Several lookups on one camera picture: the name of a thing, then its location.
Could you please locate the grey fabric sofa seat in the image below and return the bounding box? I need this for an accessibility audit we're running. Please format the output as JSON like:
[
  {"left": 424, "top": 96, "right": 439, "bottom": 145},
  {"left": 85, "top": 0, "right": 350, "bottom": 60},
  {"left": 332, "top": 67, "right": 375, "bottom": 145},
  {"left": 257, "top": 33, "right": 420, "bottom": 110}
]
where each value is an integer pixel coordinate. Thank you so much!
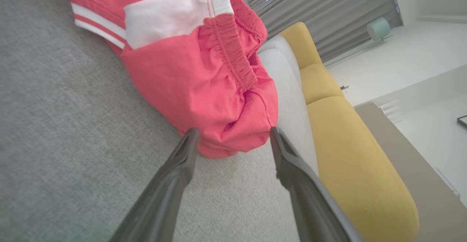
[{"left": 0, "top": 0, "right": 321, "bottom": 242}]

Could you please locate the grey pleated curtain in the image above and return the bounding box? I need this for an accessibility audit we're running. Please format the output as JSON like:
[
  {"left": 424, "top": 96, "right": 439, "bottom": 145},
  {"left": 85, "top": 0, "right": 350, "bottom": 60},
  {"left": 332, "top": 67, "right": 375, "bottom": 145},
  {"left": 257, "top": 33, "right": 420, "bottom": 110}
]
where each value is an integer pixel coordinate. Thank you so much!
[{"left": 233, "top": 0, "right": 404, "bottom": 64}]

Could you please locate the white slatted object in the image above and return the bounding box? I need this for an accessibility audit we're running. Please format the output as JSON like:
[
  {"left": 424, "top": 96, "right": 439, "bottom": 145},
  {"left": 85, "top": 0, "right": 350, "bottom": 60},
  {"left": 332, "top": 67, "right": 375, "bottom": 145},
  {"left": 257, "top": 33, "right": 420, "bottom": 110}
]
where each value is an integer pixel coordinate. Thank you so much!
[{"left": 379, "top": 101, "right": 402, "bottom": 124}]

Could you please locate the taupe rug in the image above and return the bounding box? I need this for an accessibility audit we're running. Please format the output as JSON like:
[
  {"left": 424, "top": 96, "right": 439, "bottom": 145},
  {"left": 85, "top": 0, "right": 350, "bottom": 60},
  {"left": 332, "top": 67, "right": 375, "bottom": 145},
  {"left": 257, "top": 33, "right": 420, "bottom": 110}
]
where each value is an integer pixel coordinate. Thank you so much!
[{"left": 353, "top": 101, "right": 467, "bottom": 242}]

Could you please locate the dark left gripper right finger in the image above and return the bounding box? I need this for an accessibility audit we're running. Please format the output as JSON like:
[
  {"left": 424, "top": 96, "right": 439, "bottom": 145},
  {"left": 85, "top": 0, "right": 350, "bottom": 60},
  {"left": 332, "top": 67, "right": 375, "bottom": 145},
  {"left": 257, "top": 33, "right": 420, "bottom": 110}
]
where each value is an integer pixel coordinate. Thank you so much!
[{"left": 270, "top": 127, "right": 364, "bottom": 242}]

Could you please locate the mint green round lamp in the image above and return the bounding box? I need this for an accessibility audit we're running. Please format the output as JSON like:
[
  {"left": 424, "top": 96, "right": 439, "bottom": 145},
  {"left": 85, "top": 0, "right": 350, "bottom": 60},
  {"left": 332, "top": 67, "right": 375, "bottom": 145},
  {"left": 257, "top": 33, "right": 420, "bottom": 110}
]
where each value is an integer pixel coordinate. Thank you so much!
[{"left": 366, "top": 17, "right": 391, "bottom": 42}]

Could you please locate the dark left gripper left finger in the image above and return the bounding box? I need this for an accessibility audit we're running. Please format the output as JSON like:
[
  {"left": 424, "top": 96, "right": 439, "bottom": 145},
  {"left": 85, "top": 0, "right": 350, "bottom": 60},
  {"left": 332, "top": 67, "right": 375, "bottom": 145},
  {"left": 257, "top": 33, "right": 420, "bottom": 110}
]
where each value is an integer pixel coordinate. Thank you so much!
[{"left": 109, "top": 128, "right": 201, "bottom": 242}]

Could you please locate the red garment with white stripes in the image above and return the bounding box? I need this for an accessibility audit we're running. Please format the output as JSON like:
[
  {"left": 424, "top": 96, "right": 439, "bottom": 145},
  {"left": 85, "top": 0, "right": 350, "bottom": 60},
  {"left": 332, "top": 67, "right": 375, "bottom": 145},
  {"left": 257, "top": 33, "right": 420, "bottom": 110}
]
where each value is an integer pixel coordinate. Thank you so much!
[{"left": 57, "top": 0, "right": 279, "bottom": 159}]

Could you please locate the light grey sofa cushion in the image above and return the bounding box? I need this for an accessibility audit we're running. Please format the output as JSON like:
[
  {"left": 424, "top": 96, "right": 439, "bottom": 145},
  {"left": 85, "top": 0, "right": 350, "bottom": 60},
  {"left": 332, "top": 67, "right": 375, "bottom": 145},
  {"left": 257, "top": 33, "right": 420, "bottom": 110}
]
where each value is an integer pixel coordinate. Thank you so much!
[{"left": 257, "top": 35, "right": 320, "bottom": 178}]

